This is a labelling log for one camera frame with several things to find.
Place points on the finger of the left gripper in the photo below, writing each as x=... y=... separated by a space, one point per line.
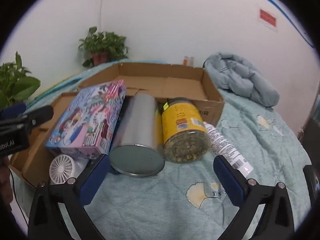
x=12 y=111
x=36 y=118

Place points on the light blue puffer jacket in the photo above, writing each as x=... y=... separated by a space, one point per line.
x=231 y=72

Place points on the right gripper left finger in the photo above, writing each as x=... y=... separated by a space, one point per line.
x=46 y=220

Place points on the potted plant red pot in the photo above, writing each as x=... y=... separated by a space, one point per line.
x=102 y=47

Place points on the white handheld fan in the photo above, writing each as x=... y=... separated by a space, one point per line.
x=64 y=167

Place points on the yellow label glass jar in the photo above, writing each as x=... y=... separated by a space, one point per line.
x=185 y=138

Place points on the white spray bottle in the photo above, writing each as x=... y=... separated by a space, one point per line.
x=221 y=146

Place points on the large cardboard box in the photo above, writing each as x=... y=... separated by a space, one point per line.
x=162 y=81

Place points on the green leafy plant left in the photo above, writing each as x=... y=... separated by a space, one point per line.
x=17 y=84

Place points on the silver metal can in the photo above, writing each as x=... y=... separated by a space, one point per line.
x=137 y=148

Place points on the small orange label jar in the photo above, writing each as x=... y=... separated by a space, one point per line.
x=188 y=61

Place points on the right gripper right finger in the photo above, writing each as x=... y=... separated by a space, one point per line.
x=276 y=220

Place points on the red wall sign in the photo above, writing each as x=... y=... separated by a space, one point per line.
x=267 y=19

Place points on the person's left hand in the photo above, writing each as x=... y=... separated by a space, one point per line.
x=6 y=191

